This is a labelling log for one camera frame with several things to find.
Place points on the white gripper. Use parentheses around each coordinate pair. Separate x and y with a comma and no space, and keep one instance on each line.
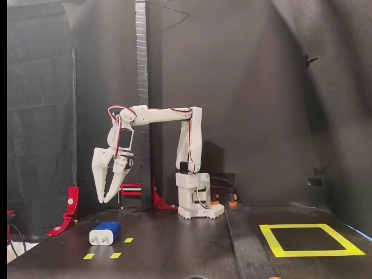
(102,158)

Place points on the blue white USB charger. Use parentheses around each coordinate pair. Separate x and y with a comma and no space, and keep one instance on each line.
(107,229)

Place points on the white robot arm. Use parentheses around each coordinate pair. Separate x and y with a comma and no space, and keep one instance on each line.
(162,114)

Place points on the red screw clamp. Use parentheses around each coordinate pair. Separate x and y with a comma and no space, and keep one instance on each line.
(130,186)

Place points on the black cloth curtain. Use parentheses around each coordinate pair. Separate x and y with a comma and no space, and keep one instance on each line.
(40,116)

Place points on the orange black spring clamp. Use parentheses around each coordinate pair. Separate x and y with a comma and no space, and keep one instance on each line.
(232,203)
(214,203)

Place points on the black table strip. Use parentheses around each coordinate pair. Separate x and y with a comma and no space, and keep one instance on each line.
(247,250)

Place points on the black tape piece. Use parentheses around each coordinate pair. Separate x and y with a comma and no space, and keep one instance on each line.
(319,171)
(315,182)

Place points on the yellow tape square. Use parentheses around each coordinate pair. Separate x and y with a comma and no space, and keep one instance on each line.
(319,253)

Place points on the black curtain clip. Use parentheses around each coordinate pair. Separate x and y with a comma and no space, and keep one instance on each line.
(307,60)

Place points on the red metal angle bracket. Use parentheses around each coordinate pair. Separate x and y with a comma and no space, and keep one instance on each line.
(72,200)

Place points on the red metal corner bracket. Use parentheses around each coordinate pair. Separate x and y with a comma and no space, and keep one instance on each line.
(158,202)

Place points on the black vertical post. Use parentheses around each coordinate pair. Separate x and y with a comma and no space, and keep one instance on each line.
(143,72)

